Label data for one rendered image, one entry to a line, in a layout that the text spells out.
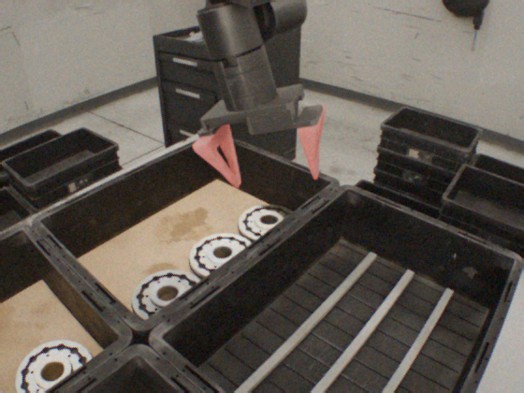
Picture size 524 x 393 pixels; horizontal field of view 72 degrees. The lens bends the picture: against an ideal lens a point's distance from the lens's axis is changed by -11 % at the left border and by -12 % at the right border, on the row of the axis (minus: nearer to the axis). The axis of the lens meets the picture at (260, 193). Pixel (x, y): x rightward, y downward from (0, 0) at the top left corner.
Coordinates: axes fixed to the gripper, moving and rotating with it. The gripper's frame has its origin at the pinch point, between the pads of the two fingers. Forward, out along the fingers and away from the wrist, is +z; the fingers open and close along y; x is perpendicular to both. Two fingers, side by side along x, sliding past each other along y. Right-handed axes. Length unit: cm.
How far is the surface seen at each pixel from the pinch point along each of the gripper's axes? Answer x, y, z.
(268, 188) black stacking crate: -22.4, 10.9, 14.2
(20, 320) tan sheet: 16.7, 37.7, 9.7
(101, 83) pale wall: -254, 237, 16
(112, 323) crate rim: 18.1, 15.3, 5.9
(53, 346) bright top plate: 20.0, 26.8, 9.7
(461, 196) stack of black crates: -93, -32, 66
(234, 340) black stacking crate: 9.1, 8.2, 18.6
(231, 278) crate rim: 7.7, 5.7, 8.8
